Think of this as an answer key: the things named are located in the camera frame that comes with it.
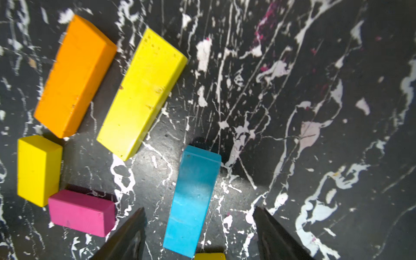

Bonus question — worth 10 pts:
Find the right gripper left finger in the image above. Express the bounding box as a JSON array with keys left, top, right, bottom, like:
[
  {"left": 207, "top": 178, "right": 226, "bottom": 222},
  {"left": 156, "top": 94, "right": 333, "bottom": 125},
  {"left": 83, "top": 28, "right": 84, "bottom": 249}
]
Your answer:
[{"left": 91, "top": 208, "right": 147, "bottom": 260}]

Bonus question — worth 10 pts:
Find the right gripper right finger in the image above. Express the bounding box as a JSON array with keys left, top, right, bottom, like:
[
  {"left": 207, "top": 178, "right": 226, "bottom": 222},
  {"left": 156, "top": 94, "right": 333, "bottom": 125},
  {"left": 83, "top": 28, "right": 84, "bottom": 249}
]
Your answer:
[{"left": 253, "top": 206, "right": 313, "bottom": 260}]

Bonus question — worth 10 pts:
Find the yellow long block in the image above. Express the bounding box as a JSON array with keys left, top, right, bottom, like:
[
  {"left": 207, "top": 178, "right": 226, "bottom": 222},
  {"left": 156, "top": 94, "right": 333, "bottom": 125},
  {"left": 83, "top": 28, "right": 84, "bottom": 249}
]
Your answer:
[
  {"left": 97, "top": 28, "right": 187, "bottom": 161},
  {"left": 194, "top": 253, "right": 226, "bottom": 260}
]

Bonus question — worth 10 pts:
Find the cyan long block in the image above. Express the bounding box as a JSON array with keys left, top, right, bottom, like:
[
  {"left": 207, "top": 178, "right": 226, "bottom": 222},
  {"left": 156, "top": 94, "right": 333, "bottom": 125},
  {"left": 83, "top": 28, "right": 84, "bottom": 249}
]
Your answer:
[{"left": 163, "top": 145, "right": 222, "bottom": 258}]

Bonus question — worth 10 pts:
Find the orange long block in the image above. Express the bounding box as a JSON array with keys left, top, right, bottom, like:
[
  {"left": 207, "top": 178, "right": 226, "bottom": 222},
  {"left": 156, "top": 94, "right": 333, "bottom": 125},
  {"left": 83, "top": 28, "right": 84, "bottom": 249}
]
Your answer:
[{"left": 34, "top": 15, "right": 117, "bottom": 138}]

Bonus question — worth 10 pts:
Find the magenta block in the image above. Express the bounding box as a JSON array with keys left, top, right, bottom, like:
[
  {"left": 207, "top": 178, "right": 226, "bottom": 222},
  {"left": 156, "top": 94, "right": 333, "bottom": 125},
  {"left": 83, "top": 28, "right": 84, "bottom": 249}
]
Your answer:
[{"left": 48, "top": 190, "right": 116, "bottom": 237}]

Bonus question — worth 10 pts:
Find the small yellow block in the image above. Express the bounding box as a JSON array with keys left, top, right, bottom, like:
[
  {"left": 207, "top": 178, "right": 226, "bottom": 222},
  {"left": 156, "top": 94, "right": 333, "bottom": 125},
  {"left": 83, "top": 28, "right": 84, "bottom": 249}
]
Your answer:
[{"left": 17, "top": 135, "right": 63, "bottom": 208}]

